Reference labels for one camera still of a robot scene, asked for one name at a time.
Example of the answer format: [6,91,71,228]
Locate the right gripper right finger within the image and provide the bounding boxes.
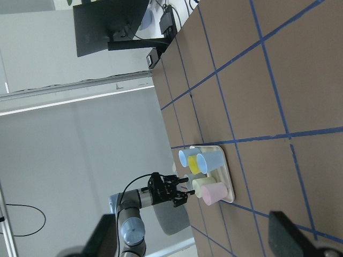
[268,211,342,256]

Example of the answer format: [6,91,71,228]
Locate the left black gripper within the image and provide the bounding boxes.
[147,172,195,208]

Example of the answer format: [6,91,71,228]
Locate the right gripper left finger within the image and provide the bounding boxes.
[60,213,118,257]

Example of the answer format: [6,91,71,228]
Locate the cream plastic cup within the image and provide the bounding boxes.
[192,177,217,199]

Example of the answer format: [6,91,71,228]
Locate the pink plastic cup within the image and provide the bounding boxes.
[201,182,228,206]

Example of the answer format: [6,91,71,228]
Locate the yellow plastic cup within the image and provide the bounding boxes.
[188,155,201,175]

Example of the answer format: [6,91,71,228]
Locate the light blue cup far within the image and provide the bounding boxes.
[178,148,201,167]

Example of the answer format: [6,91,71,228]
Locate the light blue cup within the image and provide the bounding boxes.
[178,148,201,167]
[196,151,224,174]

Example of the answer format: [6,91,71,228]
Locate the light blue cup near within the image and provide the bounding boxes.
[196,151,224,174]

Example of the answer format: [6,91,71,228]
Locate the white plastic tray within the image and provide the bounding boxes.
[189,146,235,203]

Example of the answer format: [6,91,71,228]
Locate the black monitor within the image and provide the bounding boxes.
[73,1,177,57]

